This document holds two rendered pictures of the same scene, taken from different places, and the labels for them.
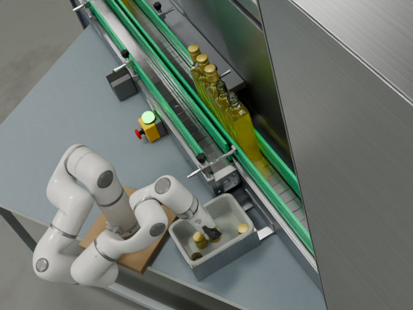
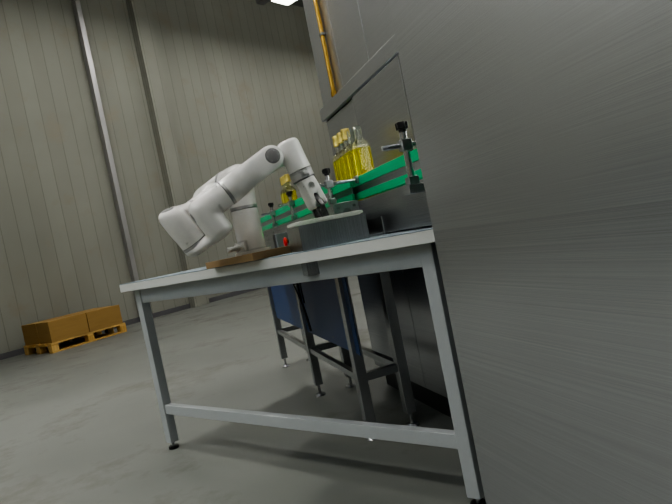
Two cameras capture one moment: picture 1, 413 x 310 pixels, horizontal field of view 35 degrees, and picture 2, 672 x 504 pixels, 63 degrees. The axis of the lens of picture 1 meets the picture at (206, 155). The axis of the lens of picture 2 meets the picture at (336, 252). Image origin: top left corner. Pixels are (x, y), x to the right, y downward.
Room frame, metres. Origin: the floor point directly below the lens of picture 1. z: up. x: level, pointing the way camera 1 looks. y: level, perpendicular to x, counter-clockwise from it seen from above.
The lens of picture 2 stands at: (-0.64, 0.21, 0.78)
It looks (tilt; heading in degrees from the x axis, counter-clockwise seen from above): 2 degrees down; 355
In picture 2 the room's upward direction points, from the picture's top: 11 degrees counter-clockwise
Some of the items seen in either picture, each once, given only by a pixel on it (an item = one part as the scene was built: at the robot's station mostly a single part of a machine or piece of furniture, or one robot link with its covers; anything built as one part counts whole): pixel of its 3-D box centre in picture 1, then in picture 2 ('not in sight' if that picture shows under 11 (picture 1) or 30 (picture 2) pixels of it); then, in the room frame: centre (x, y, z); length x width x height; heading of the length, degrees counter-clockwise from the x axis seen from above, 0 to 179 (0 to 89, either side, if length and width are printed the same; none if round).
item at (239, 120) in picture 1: (242, 130); (364, 169); (1.33, -0.13, 0.99); 0.06 x 0.06 x 0.21; 12
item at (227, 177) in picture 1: (224, 180); (345, 212); (1.28, -0.02, 0.85); 0.09 x 0.04 x 0.07; 102
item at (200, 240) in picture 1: (200, 240); not in sight; (1.14, 0.11, 0.79); 0.04 x 0.04 x 0.04
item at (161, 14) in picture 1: (166, 15); not in sight; (2.06, -0.05, 0.94); 0.07 x 0.04 x 0.13; 102
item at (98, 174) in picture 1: (97, 176); (238, 187); (1.34, 0.33, 1.01); 0.13 x 0.10 x 0.16; 30
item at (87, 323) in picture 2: not in sight; (74, 328); (7.26, 3.25, 0.20); 1.15 x 0.83 x 0.40; 134
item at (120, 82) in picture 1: (121, 83); (283, 241); (1.96, 0.21, 0.79); 0.08 x 0.08 x 0.08; 12
